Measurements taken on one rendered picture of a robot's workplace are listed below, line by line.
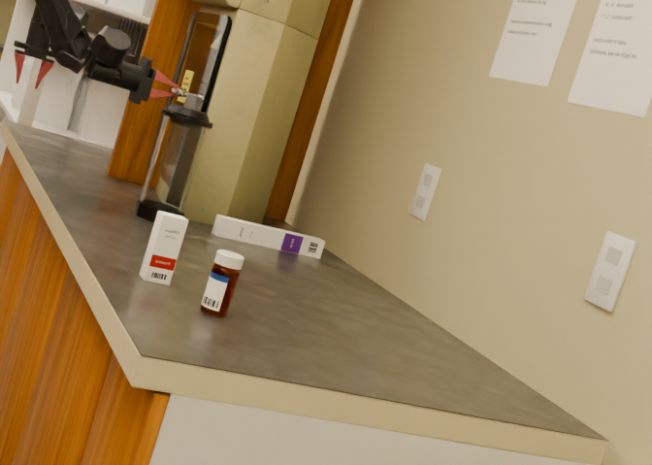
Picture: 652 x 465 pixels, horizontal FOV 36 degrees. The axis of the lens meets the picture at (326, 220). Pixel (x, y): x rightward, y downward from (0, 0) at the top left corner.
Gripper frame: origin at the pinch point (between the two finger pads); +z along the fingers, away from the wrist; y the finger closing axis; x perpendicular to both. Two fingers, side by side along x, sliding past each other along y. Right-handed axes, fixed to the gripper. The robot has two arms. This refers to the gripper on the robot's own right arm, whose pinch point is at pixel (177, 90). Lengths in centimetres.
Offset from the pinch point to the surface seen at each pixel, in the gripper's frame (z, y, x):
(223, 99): 7.4, 1.5, -10.9
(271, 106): 19.8, 3.1, -7.4
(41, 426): -23, -58, -61
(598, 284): 45, -7, -100
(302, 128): 42.5, -0.4, 25.3
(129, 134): -1.0, -14.3, 26.4
